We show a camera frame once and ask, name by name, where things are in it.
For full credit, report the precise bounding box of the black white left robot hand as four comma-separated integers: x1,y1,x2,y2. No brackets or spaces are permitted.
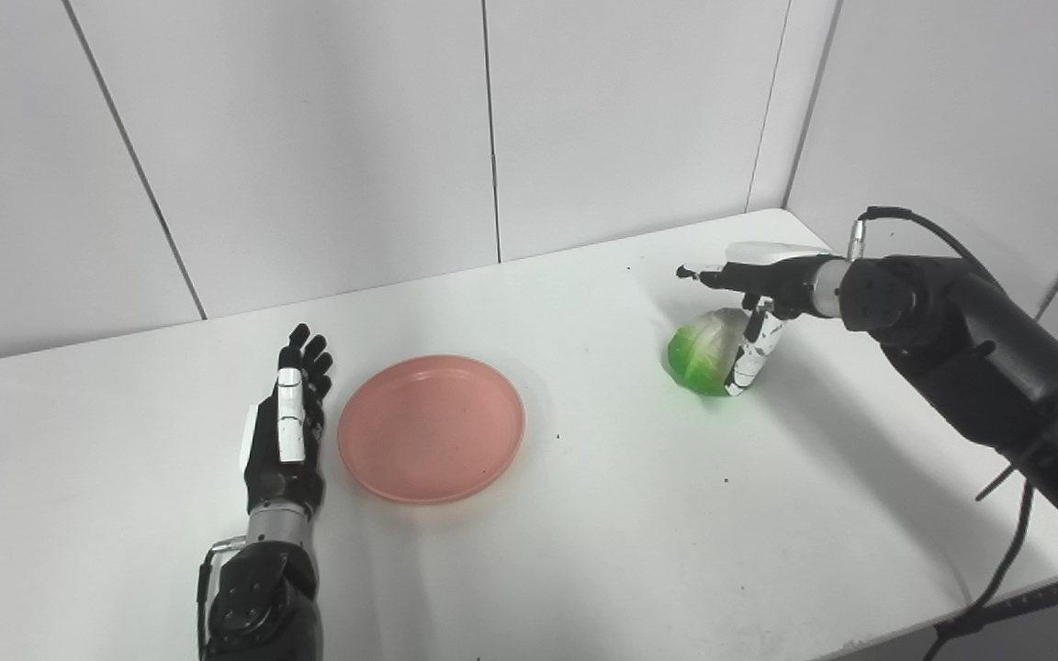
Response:
243,323,335,517

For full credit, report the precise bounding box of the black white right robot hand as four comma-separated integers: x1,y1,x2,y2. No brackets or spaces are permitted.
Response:
676,241,847,396

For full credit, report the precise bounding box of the green white toy cabbage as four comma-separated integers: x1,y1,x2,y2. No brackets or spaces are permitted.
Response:
667,308,755,397

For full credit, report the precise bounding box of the pink plate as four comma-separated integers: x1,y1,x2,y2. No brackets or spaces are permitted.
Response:
337,355,527,505

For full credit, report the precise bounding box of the black zip tie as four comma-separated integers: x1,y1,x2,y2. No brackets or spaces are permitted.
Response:
976,464,1019,502

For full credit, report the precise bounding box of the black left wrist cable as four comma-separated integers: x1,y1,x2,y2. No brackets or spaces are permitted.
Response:
197,537,247,661

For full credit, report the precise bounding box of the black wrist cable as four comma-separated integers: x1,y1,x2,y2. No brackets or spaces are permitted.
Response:
846,206,1040,661
197,537,247,661

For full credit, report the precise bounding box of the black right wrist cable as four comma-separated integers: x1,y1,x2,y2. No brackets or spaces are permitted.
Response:
846,206,1040,661

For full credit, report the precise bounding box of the black table bracket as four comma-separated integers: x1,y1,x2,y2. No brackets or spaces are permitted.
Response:
933,583,1058,639

